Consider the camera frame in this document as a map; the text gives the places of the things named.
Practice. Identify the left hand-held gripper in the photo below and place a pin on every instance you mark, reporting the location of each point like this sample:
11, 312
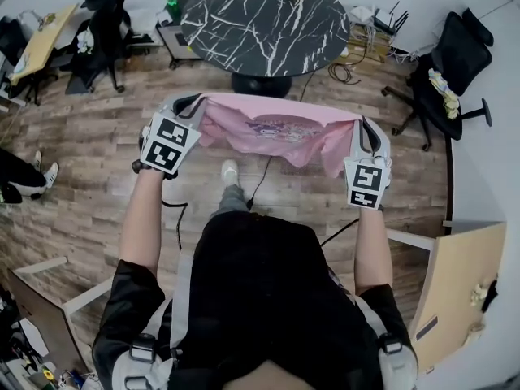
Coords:
168, 144

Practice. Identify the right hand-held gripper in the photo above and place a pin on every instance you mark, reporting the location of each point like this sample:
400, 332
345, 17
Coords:
365, 183

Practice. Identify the pink sweatshirt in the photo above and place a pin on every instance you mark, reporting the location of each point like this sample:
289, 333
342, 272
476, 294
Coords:
300, 112

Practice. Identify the person's right forearm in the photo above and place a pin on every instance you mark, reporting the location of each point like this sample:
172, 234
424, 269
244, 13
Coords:
373, 250

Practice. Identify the person's left forearm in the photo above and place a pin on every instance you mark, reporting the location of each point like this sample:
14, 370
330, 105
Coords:
140, 226

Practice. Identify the person's left hand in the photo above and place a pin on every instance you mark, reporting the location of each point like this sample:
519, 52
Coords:
138, 167

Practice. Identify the pale yellow flower bouquet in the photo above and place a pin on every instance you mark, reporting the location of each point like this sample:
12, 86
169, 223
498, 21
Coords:
445, 92

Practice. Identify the white plastic box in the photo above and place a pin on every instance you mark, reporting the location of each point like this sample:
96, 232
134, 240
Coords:
142, 20

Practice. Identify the person's left leg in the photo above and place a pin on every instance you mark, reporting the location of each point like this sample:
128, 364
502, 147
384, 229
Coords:
232, 201

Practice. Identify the person's leg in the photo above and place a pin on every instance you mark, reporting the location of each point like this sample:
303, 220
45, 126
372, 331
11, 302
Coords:
232, 201
20, 173

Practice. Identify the black mesh office chair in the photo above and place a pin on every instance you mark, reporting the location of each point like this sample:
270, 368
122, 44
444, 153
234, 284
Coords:
463, 55
105, 27

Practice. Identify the round black marble table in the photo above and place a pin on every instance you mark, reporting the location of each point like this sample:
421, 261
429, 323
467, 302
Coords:
252, 14

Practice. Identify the white flower bunch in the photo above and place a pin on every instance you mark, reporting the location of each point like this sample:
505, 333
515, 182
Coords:
85, 41

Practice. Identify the white router with black antennas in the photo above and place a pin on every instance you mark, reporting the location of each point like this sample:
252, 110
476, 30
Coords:
388, 18

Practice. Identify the small white network box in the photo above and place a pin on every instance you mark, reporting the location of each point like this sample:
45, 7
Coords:
362, 14

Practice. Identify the light wooden desk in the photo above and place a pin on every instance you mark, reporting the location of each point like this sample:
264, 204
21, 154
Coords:
40, 51

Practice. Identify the small colourful flower bunch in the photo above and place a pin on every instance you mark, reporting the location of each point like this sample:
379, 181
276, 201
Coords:
47, 20

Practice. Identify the wooden desk with white legs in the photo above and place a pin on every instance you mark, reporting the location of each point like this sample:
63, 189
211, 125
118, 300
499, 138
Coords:
463, 282

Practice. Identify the small cream flower bunch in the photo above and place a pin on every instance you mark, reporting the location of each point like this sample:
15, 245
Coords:
478, 295

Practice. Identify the grey backpack harness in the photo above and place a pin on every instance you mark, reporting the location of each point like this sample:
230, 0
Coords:
180, 299

